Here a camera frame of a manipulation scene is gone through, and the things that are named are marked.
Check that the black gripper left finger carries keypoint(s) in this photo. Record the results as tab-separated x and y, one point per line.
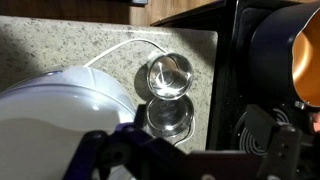
140	156

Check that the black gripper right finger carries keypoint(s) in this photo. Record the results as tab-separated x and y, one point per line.
283	150

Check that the white rice cooker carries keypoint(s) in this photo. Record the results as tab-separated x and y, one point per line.
50	116

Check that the black coil burner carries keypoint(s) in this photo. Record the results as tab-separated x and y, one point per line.
248	141

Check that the shallow steel bowl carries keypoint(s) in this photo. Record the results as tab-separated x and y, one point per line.
170	115

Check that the black electric stove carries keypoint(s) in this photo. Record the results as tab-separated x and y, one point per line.
230	83

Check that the deep steel bowl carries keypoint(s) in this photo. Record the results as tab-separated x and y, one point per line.
170	76

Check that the dark pot with copper interior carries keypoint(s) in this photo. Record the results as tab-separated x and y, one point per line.
273	56

